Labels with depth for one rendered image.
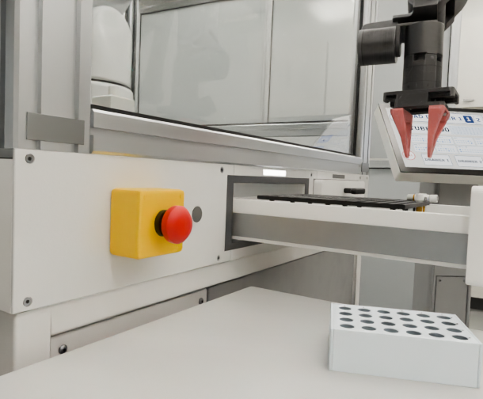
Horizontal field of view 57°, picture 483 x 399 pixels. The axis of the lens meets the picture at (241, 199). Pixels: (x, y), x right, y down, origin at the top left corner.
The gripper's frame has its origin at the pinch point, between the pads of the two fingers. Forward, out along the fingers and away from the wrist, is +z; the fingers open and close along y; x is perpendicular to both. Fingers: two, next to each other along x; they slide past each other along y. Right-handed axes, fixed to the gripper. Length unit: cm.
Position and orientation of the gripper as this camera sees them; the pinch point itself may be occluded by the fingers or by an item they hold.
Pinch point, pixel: (418, 152)
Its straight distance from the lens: 75.7
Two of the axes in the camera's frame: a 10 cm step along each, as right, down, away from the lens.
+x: 5.4, 0.2, 8.4
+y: 8.4, 0.4, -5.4
